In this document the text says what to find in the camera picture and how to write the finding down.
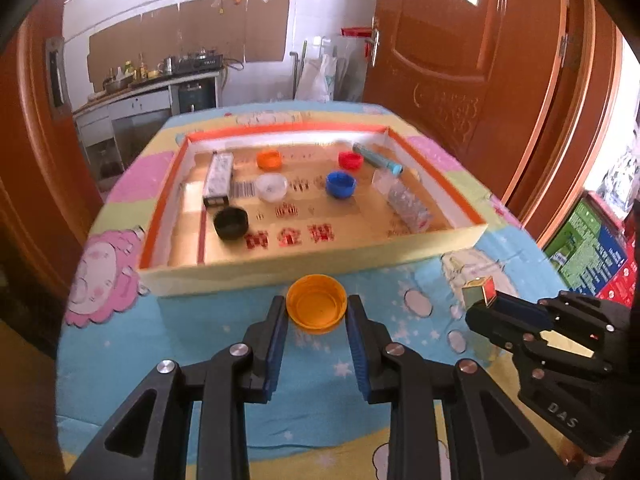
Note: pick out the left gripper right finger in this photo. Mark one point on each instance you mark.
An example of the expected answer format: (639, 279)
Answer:
(367, 343)

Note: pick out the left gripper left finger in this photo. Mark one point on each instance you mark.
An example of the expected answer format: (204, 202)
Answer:
(266, 340)

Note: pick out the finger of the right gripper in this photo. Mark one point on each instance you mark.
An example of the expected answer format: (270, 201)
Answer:
(521, 311)
(499, 329)

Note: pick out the gold white slim box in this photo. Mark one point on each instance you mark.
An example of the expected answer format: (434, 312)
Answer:
(479, 291)

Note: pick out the yellow-orange bottle cap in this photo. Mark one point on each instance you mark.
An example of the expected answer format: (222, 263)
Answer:
(316, 303)

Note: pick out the black bottle cap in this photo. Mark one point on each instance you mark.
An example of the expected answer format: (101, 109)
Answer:
(231, 223)

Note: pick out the shallow cardboard box tray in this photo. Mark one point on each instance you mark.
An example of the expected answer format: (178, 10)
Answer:
(308, 231)

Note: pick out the white bottle cap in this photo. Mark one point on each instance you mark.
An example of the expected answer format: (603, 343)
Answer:
(271, 188)

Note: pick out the white printed small box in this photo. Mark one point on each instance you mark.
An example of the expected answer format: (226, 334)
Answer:
(217, 183)

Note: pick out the blue bottle cap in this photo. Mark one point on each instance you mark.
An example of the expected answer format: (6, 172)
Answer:
(340, 185)

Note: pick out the orange bottle cap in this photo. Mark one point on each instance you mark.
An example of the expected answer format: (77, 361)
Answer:
(269, 160)

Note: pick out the light blue lighter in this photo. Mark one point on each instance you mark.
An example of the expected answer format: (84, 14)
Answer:
(378, 160)

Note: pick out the red bottle cap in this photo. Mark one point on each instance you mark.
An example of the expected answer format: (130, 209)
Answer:
(349, 160)

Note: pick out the green cardboard carton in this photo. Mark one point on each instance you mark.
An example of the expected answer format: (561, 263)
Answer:
(588, 249)

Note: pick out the colourful cartoon tablecloth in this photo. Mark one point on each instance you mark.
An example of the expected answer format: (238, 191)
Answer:
(317, 424)

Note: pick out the brown wooden door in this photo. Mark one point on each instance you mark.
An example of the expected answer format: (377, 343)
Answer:
(521, 92)

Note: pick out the kitchen counter cabinet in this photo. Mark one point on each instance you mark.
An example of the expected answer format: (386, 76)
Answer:
(114, 131)

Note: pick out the white plastic sack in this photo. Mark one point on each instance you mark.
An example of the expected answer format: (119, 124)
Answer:
(317, 83)

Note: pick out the black gas stove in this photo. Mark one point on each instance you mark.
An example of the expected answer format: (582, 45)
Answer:
(198, 62)

